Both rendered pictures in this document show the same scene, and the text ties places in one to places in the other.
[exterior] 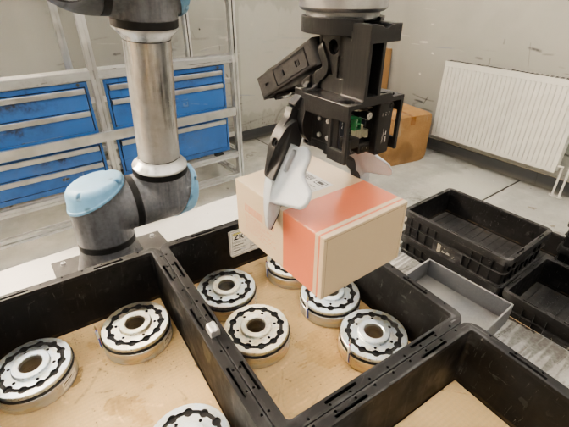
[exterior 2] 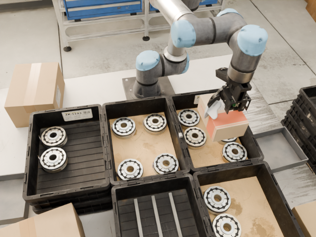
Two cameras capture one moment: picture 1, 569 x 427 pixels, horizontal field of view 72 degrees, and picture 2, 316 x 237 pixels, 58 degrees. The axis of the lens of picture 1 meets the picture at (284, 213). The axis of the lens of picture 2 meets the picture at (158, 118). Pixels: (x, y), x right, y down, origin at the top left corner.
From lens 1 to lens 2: 0.64 m
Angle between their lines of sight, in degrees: 25
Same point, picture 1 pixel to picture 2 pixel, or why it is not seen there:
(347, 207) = (229, 120)
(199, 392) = (171, 150)
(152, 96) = not seen: hidden behind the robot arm
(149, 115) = not seen: hidden behind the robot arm
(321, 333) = (217, 145)
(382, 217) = (238, 126)
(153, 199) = (169, 68)
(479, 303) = (296, 153)
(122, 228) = (154, 77)
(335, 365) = (217, 157)
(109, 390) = (144, 140)
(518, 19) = not seen: outside the picture
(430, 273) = (282, 132)
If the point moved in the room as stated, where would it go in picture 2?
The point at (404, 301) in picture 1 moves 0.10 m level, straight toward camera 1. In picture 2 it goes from (250, 145) to (236, 160)
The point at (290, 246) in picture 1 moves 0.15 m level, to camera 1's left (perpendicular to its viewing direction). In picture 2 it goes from (209, 124) to (169, 111)
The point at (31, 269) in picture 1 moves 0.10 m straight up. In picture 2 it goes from (113, 76) to (111, 63)
